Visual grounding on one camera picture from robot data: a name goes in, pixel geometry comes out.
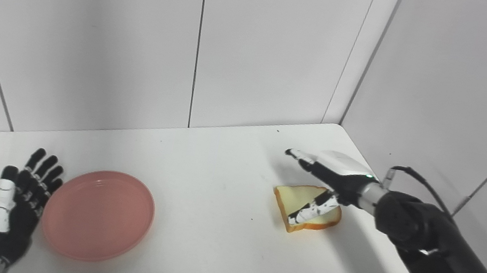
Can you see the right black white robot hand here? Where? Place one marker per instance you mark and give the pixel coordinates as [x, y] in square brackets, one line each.
[337, 178]

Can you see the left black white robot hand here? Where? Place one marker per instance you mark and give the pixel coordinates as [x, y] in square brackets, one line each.
[15, 217]

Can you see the slice of bread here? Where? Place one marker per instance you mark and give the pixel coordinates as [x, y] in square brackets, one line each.
[297, 198]

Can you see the pink round plate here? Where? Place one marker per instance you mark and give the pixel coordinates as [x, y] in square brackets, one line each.
[98, 215]

